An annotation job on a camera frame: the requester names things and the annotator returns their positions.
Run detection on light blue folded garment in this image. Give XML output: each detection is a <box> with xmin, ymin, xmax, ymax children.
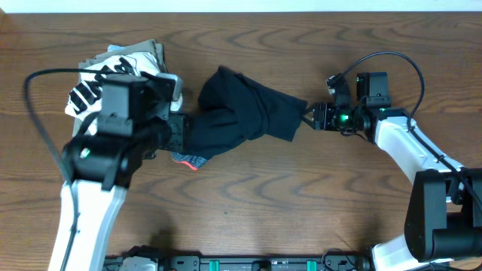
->
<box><xmin>107</xmin><ymin>44</ymin><xmax>124</xmax><ymax>52</ymax></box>

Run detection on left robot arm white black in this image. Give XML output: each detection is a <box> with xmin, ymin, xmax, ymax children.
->
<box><xmin>49</xmin><ymin>72</ymin><xmax>189</xmax><ymax>270</ymax></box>

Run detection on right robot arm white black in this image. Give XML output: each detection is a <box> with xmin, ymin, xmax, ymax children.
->
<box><xmin>302</xmin><ymin>102</ymin><xmax>481</xmax><ymax>270</ymax></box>

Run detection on white shirt with black print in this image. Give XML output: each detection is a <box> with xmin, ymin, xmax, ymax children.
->
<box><xmin>65</xmin><ymin>52</ymin><xmax>183</xmax><ymax>120</ymax></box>

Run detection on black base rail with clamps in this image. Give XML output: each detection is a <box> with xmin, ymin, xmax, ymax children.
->
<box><xmin>101</xmin><ymin>245</ymin><xmax>374</xmax><ymax>271</ymax></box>

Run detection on grey-beige folded garment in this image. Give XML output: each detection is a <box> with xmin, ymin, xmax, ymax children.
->
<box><xmin>72</xmin><ymin>39</ymin><xmax>166</xmax><ymax>135</ymax></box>

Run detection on black shorts with grey waistband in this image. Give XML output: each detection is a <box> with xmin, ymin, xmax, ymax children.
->
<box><xmin>170</xmin><ymin>66</ymin><xmax>307</xmax><ymax>170</ymax></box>

